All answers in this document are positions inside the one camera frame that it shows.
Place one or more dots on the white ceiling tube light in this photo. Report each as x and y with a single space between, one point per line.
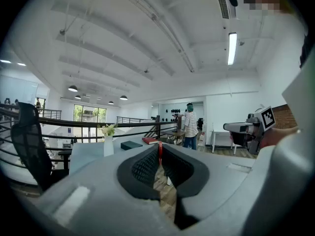
232 48

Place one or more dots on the ceiling air vent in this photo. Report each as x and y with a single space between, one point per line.
224 4

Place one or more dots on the group of black wall fixtures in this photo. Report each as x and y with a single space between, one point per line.
175 111

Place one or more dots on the dark teal sliding drawer box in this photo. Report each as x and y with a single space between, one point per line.
131 145

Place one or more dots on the white ceramic vase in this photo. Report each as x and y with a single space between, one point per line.
108 146

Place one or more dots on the black metal railing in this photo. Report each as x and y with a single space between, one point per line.
73 124

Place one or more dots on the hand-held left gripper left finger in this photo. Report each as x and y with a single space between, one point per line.
137 171

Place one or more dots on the black mesh office chair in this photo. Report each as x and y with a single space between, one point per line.
27 136

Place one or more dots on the round wooden side table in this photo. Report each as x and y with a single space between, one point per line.
174 133

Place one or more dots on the white metal desk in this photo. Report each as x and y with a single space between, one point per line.
221 132

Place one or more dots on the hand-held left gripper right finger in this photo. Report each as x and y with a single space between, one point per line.
182 171

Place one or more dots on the red hardcover book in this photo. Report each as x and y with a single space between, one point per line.
150 140

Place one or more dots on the person's right forearm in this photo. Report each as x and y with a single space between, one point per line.
278 135

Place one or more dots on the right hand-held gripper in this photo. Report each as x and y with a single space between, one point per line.
267 118

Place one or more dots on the yellow artificial flower bouquet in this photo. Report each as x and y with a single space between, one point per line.
108 129

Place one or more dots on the large glass window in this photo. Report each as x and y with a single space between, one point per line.
88 114

